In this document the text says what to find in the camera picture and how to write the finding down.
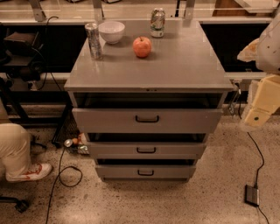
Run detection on red apple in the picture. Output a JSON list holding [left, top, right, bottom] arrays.
[[133, 37, 151, 58]]

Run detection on grey drawer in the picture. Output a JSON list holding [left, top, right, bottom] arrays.
[[87, 134, 206, 159], [95, 159, 196, 179], [73, 93, 222, 134]]

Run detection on silver can on floor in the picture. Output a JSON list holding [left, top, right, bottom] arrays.
[[64, 139, 73, 148]]

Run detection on person leg beige trousers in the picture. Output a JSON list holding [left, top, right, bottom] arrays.
[[0, 100, 31, 179]]

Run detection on grey bottom drawer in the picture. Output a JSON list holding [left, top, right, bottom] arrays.
[[95, 159, 196, 179]]

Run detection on green white soda can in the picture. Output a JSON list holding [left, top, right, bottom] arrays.
[[150, 8, 165, 38]]

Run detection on black equipment on shelf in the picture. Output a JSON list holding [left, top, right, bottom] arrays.
[[0, 25, 45, 81]]

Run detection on black floor cable left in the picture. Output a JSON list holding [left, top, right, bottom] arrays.
[[45, 146, 84, 224]]

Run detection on grey top drawer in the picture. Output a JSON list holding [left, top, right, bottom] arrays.
[[73, 93, 222, 134]]

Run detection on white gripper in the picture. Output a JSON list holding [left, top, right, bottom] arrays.
[[237, 38, 280, 127]]

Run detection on white bowl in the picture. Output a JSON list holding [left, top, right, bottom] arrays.
[[99, 21, 125, 44]]

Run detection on grey drawer cabinet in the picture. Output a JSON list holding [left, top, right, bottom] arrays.
[[63, 18, 235, 184]]

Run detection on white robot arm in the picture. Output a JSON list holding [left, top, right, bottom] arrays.
[[237, 14, 280, 130]]

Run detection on tall silver can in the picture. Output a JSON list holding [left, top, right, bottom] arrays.
[[85, 21, 102, 60]]

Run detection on black office chair base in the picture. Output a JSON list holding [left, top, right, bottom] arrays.
[[0, 197, 29, 213]]

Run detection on black adapter cable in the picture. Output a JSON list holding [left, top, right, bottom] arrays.
[[237, 99, 270, 224]]

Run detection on black power adapter box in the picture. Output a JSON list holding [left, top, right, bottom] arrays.
[[245, 185, 260, 207]]

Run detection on white orange sneaker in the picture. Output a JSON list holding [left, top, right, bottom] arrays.
[[6, 164, 53, 182]]

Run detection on grey middle drawer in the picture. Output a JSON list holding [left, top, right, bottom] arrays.
[[87, 134, 206, 159]]

